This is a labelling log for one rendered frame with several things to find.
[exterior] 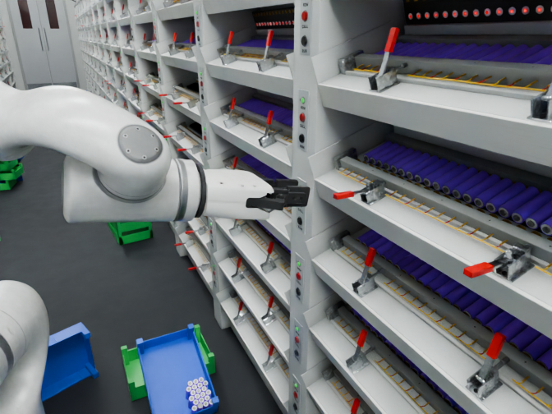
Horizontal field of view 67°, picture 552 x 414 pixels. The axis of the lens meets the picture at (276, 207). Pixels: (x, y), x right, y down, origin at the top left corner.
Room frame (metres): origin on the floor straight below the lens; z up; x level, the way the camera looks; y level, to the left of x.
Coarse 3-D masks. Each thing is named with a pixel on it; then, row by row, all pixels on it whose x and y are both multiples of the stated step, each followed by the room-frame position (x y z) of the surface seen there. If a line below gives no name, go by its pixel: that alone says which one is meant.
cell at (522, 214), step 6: (546, 192) 0.54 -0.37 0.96; (534, 198) 0.53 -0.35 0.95; (540, 198) 0.53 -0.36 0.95; (546, 198) 0.53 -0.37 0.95; (528, 204) 0.52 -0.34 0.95; (534, 204) 0.52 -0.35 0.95; (540, 204) 0.52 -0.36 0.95; (516, 210) 0.52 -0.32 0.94; (522, 210) 0.51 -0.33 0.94; (528, 210) 0.51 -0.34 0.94; (534, 210) 0.52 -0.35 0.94; (516, 216) 0.51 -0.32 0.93; (522, 216) 0.51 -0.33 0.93; (516, 222) 0.52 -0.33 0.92; (522, 222) 0.51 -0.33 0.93
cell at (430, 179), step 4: (448, 164) 0.68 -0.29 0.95; (452, 164) 0.68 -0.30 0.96; (456, 164) 0.68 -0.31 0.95; (440, 168) 0.67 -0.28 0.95; (444, 168) 0.67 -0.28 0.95; (448, 168) 0.67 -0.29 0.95; (452, 168) 0.67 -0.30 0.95; (432, 172) 0.67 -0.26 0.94; (436, 172) 0.67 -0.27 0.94; (440, 172) 0.67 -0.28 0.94; (444, 172) 0.67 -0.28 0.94; (428, 176) 0.66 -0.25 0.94; (432, 176) 0.66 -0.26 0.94; (436, 176) 0.66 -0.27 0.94; (440, 176) 0.66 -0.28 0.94; (424, 180) 0.67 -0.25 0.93; (428, 180) 0.66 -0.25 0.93; (432, 180) 0.66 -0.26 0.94; (428, 184) 0.66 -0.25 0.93
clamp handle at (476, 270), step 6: (510, 252) 0.43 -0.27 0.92; (504, 258) 0.43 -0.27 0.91; (510, 258) 0.43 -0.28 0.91; (474, 264) 0.41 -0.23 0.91; (480, 264) 0.41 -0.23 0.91; (486, 264) 0.42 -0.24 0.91; (492, 264) 0.42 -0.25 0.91; (498, 264) 0.42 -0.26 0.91; (504, 264) 0.42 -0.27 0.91; (468, 270) 0.40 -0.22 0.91; (474, 270) 0.40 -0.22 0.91; (480, 270) 0.40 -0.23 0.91; (486, 270) 0.41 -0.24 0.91; (492, 270) 0.41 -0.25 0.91; (468, 276) 0.40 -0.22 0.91; (474, 276) 0.40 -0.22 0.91
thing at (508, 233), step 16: (352, 160) 0.79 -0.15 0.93; (368, 176) 0.73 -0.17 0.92; (384, 176) 0.70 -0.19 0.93; (400, 192) 0.65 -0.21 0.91; (416, 192) 0.62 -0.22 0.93; (432, 192) 0.61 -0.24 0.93; (432, 208) 0.59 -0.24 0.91; (448, 208) 0.56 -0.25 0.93; (464, 208) 0.55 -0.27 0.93; (464, 224) 0.53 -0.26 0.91; (480, 224) 0.51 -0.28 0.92; (496, 224) 0.49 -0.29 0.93; (512, 224) 0.49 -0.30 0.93; (480, 240) 0.49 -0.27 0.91; (512, 240) 0.47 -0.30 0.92; (528, 240) 0.45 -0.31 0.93; (544, 240) 0.44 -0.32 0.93; (544, 256) 0.43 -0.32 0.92; (544, 272) 0.41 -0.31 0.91
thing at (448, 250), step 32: (320, 160) 0.81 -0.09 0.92; (512, 160) 0.62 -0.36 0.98; (320, 192) 0.80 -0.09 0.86; (384, 224) 0.62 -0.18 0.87; (416, 224) 0.57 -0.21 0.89; (448, 224) 0.55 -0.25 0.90; (416, 256) 0.56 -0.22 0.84; (448, 256) 0.49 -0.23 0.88; (480, 256) 0.47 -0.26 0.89; (480, 288) 0.46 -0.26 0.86; (512, 288) 0.41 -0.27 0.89; (544, 288) 0.40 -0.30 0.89; (544, 320) 0.38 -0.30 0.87
